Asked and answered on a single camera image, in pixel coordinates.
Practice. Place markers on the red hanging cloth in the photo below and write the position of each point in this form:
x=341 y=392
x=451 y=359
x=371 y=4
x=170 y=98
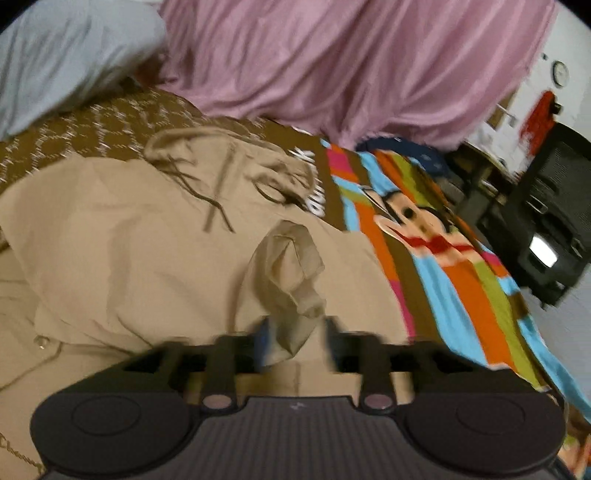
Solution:
x=540 y=115

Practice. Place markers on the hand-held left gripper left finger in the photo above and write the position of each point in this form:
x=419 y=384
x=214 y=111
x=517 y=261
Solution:
x=259 y=342

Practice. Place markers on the round wall clock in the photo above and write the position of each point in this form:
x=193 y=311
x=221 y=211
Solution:
x=560 y=73

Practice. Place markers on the pink curtain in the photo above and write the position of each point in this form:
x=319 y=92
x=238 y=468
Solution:
x=351 y=64

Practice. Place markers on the black mesh office chair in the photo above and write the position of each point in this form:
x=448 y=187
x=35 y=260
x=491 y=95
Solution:
x=554 y=203

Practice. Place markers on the grey pillow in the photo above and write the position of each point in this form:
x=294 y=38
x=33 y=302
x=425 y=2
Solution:
x=64 y=60

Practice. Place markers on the beige jacket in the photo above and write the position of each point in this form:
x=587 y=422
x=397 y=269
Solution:
x=138 y=258

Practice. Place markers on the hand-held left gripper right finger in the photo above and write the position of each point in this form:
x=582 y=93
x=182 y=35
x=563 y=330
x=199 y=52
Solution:
x=330 y=344

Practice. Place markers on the wooden desk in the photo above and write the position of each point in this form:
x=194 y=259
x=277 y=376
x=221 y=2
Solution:
x=480 y=180

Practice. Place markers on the navy blue bag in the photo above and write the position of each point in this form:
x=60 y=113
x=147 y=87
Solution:
x=415 y=150

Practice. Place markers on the printed cartoon blanket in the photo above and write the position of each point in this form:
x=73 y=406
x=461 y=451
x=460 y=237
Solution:
x=443 y=277

